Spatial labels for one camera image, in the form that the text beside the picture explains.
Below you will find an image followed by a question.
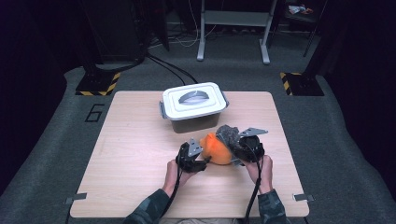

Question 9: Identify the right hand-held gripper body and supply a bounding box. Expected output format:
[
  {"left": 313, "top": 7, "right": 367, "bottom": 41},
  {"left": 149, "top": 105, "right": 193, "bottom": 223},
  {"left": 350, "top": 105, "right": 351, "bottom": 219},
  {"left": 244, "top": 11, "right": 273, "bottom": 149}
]
[{"left": 237, "top": 126, "right": 269, "bottom": 163}]

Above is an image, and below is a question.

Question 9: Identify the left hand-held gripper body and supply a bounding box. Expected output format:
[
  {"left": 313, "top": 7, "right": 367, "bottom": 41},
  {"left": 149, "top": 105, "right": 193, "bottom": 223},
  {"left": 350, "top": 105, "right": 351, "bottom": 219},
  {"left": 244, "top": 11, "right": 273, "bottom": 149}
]
[{"left": 175, "top": 137, "right": 204, "bottom": 174}]

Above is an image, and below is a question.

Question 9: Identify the orange plush toy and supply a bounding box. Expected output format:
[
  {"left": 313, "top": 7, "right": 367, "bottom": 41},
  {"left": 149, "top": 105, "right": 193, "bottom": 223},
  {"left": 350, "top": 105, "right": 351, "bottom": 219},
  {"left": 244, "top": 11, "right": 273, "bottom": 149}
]
[{"left": 199, "top": 132, "right": 233, "bottom": 166}]

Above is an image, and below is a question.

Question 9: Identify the grey cloth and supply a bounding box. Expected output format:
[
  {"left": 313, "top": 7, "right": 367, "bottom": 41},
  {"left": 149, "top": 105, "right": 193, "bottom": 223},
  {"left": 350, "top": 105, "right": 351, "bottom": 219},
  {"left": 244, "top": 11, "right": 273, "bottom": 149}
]
[{"left": 215, "top": 124, "right": 246, "bottom": 166}]

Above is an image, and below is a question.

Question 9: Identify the brown transparent storage box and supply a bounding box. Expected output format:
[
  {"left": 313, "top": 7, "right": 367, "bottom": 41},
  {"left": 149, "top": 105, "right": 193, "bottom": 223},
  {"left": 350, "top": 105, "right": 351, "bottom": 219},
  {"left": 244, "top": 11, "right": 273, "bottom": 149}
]
[{"left": 159, "top": 92, "right": 231, "bottom": 134}]

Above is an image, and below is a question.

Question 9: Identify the white box lid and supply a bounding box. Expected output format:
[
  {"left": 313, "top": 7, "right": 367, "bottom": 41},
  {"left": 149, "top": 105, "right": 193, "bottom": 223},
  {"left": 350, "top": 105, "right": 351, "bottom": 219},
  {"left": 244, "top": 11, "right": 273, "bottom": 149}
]
[{"left": 162, "top": 81, "right": 228, "bottom": 121}]

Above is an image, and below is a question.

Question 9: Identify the person's left hand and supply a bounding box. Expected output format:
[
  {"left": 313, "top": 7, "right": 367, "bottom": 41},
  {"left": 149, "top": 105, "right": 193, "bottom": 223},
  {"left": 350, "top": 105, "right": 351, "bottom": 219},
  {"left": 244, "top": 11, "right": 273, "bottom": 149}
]
[{"left": 162, "top": 159, "right": 197, "bottom": 198}]

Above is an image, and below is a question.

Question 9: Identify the person's right hand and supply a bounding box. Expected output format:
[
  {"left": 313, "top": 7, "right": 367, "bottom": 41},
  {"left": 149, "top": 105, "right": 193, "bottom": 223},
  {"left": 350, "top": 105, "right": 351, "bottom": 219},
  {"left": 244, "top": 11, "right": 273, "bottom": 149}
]
[{"left": 243, "top": 154, "right": 275, "bottom": 194}]

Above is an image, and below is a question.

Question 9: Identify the grey tape strip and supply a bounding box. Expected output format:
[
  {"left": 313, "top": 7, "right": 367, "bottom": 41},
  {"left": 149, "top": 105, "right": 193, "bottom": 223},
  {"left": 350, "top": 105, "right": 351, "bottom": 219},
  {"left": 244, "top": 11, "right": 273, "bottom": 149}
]
[
  {"left": 293, "top": 193, "right": 315, "bottom": 203},
  {"left": 64, "top": 192, "right": 88, "bottom": 205}
]

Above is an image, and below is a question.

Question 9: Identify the black base with striped edge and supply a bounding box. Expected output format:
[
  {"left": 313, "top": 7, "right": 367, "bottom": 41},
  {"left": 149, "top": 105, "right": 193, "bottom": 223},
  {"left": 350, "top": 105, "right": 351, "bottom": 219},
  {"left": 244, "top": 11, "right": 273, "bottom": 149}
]
[
  {"left": 75, "top": 70, "right": 121, "bottom": 97},
  {"left": 279, "top": 72, "right": 325, "bottom": 97}
]

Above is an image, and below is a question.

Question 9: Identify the white metal stand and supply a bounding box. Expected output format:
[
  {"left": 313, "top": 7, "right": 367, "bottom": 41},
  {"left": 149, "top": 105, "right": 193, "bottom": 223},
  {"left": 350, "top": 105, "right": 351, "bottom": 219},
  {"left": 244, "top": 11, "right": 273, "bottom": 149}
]
[{"left": 196, "top": 0, "right": 279, "bottom": 65}]

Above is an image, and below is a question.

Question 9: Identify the dark curtain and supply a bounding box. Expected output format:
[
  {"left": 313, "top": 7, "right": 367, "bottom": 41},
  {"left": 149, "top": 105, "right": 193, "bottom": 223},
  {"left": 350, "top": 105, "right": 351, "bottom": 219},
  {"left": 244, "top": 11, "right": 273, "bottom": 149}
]
[
  {"left": 0, "top": 0, "right": 68, "bottom": 189},
  {"left": 323, "top": 0, "right": 396, "bottom": 188}
]

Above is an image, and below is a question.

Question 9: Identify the black chair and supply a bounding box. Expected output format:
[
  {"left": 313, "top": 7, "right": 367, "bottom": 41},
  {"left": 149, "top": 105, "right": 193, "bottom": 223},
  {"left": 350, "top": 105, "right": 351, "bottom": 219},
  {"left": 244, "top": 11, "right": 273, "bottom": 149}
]
[{"left": 269, "top": 0, "right": 328, "bottom": 59}]

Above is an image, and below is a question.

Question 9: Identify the white and orange object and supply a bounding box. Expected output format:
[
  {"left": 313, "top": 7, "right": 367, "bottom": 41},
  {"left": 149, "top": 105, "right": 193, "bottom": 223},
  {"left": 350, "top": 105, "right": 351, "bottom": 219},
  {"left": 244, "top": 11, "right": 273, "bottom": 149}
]
[{"left": 289, "top": 4, "right": 314, "bottom": 16}]

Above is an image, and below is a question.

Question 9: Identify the black cabinet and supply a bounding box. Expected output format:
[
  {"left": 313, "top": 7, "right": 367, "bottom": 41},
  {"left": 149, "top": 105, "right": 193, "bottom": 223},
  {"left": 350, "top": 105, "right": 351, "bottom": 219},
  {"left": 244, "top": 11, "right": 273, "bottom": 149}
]
[{"left": 83, "top": 0, "right": 148, "bottom": 63}]

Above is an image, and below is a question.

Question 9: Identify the left hand-held gripper cable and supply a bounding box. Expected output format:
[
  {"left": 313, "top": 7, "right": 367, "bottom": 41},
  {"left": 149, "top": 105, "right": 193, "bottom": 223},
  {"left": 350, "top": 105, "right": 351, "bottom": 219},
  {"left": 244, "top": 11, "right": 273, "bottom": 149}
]
[{"left": 159, "top": 141, "right": 191, "bottom": 220}]

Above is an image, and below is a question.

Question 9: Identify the hand-held gripper cable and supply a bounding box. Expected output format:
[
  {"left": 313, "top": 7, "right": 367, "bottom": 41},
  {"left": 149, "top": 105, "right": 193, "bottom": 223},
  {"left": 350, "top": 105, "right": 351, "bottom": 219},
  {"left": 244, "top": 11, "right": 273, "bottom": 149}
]
[
  {"left": 243, "top": 144, "right": 265, "bottom": 224},
  {"left": 159, "top": 141, "right": 191, "bottom": 220}
]

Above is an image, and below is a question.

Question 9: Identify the right hand-held gripper cable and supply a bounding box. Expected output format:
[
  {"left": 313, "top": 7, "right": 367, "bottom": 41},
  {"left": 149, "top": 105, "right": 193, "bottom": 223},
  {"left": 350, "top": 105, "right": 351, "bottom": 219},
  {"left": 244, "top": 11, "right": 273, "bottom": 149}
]
[{"left": 243, "top": 144, "right": 265, "bottom": 224}]

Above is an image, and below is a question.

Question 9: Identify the black floor cable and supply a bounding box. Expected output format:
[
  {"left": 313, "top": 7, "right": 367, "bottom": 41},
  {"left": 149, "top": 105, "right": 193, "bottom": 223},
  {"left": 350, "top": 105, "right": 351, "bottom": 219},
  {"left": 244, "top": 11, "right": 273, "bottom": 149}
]
[
  {"left": 146, "top": 52, "right": 200, "bottom": 85},
  {"left": 148, "top": 57, "right": 187, "bottom": 86}
]

